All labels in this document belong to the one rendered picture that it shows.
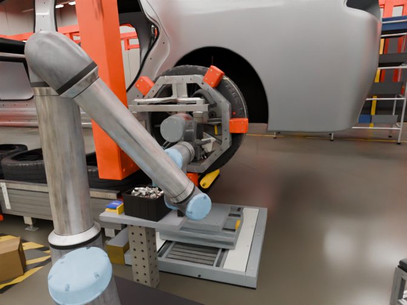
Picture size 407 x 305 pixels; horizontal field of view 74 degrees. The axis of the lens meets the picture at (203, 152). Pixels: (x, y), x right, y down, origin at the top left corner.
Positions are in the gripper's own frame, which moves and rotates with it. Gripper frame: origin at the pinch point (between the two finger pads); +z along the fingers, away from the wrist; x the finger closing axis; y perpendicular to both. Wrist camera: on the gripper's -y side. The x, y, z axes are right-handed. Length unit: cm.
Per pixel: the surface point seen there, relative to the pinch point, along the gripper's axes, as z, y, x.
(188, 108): 2.4, -13.5, -6.1
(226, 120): 21.4, -4.9, 8.3
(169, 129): 6.8, -2.4, -18.5
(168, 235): 23, 71, -32
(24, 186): 23, 46, -147
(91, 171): 34, 34, -94
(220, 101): 25.6, -14.5, 4.2
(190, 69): 29.6, -32.4, -13.8
